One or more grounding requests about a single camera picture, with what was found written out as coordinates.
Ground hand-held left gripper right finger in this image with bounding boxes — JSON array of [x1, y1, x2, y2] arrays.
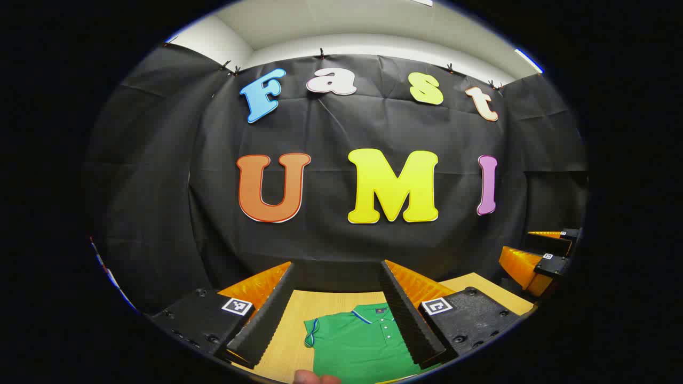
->
[[379, 259, 522, 370]]

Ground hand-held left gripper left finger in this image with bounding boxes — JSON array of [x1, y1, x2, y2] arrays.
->
[[149, 260, 296, 370]]

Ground black backdrop cloth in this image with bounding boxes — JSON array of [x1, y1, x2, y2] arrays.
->
[[85, 43, 587, 315]]

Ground green T-shirt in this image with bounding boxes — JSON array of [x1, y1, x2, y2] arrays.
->
[[303, 302, 441, 384]]

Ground ceiling light strip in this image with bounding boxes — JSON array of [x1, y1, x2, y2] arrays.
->
[[514, 49, 544, 74]]

